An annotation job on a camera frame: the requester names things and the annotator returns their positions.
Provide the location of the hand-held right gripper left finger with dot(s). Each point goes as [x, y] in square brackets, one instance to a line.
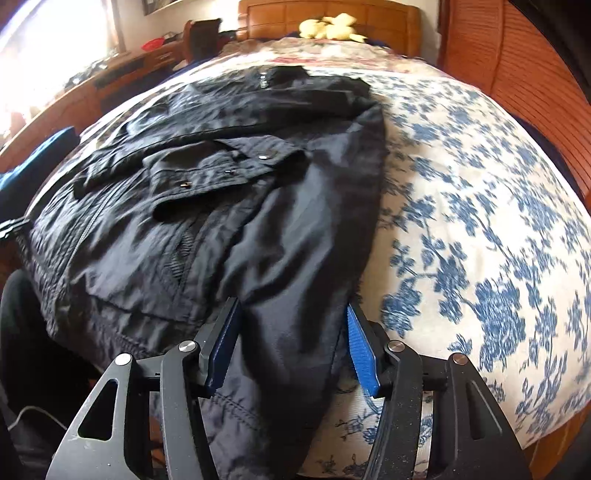
[221, 350]

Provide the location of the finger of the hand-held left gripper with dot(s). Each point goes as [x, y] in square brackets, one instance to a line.
[14, 227]

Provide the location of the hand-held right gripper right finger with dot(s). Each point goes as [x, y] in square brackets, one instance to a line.
[362, 355]

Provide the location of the black jacket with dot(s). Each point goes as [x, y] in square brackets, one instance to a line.
[231, 207]

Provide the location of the blue folded garment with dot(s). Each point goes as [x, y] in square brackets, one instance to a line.
[37, 161]

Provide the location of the person's dark clothing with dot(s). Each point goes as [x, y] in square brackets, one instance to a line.
[27, 346]

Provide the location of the wooden desk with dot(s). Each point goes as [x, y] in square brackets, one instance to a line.
[69, 106]

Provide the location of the blue floral bed sheet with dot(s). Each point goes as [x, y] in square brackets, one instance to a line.
[461, 207]

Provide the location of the window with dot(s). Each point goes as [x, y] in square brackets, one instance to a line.
[55, 46]

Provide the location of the wooden chair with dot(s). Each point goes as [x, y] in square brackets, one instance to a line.
[201, 39]

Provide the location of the pink floral quilt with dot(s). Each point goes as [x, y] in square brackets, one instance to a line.
[323, 53]

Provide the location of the yellow plush toy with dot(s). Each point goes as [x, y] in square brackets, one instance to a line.
[330, 27]

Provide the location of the wooden bed headboard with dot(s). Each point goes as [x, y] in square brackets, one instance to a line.
[272, 16]

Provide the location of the wooden louvered wardrobe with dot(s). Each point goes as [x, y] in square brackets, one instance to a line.
[521, 60]

